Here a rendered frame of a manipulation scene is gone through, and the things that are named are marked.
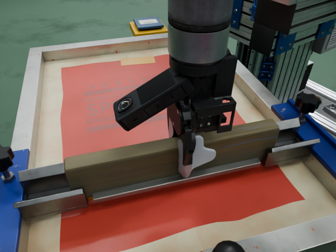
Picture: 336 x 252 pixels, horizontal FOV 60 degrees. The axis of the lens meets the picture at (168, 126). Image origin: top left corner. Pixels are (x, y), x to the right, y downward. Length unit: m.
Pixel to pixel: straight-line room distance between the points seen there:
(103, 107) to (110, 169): 0.30
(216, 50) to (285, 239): 0.28
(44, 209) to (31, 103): 0.31
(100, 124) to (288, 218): 0.43
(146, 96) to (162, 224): 0.22
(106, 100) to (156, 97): 0.39
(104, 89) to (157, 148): 0.38
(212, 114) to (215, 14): 0.14
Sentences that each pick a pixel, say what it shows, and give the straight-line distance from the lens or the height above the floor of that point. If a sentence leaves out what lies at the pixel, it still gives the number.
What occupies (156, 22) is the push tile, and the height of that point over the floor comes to 0.97.
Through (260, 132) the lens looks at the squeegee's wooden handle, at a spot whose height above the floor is 1.06.
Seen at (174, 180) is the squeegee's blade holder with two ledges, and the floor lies 0.99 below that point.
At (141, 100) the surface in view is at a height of 1.16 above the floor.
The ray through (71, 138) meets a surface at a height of 0.95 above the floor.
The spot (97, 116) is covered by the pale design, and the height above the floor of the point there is 0.95.
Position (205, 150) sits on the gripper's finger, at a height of 1.06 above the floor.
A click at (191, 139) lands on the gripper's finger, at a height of 1.10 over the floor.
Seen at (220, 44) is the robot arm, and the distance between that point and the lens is 0.36.
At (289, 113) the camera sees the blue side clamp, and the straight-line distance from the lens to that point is 0.67.
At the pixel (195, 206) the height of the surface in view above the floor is 0.95.
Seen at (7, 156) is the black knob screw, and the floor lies 1.06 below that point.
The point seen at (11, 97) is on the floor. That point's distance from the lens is 2.78.
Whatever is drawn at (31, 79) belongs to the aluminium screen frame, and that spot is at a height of 0.99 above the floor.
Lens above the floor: 1.38
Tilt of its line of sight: 40 degrees down
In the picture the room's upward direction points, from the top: straight up
